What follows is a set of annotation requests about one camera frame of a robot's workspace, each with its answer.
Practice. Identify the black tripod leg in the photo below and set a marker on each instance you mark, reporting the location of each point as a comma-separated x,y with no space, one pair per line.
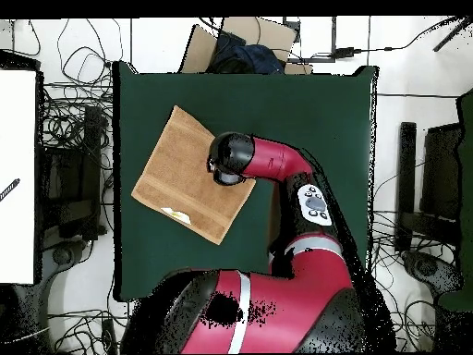
452,35

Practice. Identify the dark green table cloth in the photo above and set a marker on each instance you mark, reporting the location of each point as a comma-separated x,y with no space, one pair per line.
295,107

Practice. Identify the tan terry towel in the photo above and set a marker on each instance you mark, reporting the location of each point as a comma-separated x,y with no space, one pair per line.
177,170

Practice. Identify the brown cardboard box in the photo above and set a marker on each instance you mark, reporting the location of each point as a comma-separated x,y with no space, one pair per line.
199,51

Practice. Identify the white board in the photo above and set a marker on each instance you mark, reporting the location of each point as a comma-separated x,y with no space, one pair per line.
16,166

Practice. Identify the black striped rod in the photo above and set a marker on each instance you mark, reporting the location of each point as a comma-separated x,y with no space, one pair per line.
10,189

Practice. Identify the black office chair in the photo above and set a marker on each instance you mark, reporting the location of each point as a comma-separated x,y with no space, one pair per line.
439,166
74,177

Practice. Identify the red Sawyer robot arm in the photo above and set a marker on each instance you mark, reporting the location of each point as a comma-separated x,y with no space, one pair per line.
277,159

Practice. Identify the black power adapter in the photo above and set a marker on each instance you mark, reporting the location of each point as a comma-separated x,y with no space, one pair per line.
344,52

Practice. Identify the dark blue clothing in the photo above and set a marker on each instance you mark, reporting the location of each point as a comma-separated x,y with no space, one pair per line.
251,55

